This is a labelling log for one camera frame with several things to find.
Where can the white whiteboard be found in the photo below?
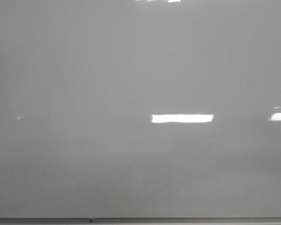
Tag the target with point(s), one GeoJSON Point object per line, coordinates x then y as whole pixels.
{"type": "Point", "coordinates": [134, 108]}

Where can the aluminium whiteboard frame rail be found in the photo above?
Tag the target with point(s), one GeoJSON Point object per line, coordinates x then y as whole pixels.
{"type": "Point", "coordinates": [140, 220]}

